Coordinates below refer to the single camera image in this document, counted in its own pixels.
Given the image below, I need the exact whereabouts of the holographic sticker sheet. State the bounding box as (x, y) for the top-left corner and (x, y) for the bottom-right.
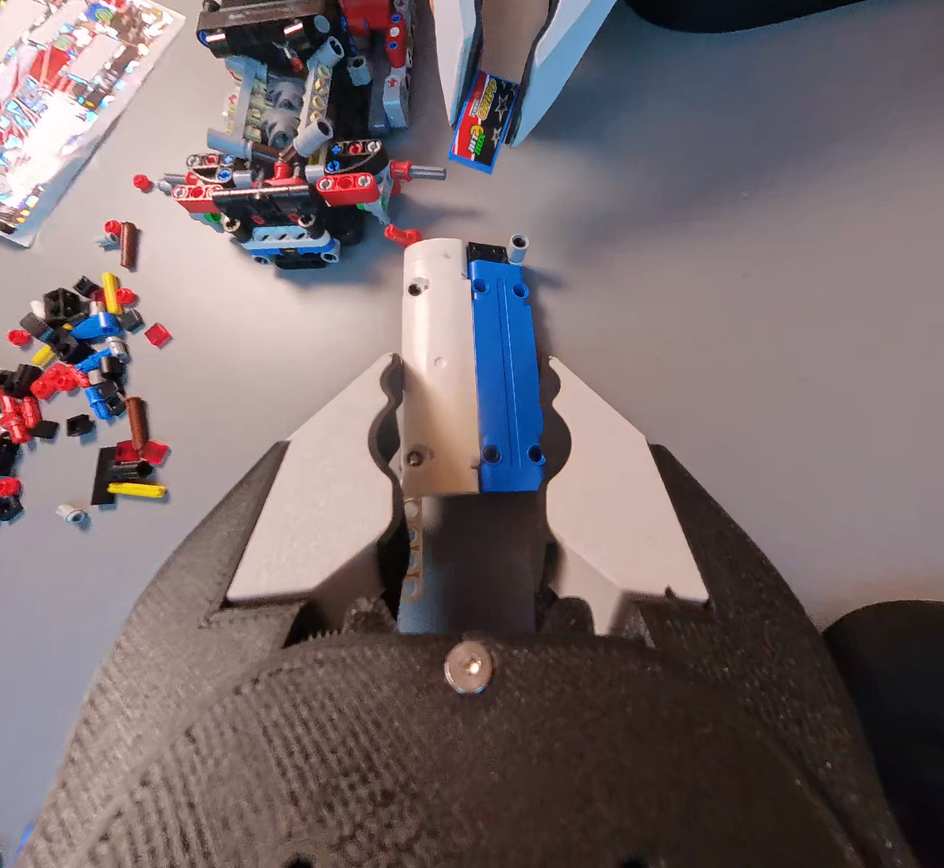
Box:
(0, 0), (187, 250)

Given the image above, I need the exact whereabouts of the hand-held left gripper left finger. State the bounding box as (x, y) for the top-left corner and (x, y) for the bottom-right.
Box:
(225, 352), (407, 608)

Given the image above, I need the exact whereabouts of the pile of small lego pieces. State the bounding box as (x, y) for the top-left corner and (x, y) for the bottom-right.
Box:
(0, 174), (174, 526)

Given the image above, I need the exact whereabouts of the stickered blue lego tile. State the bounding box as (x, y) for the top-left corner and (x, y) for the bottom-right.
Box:
(448, 69), (521, 176)

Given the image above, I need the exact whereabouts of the white and blue lego panel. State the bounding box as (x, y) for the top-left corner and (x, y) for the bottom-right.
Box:
(383, 225), (548, 608)

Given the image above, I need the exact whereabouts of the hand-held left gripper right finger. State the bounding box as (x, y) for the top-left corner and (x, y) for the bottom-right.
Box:
(544, 355), (711, 637)

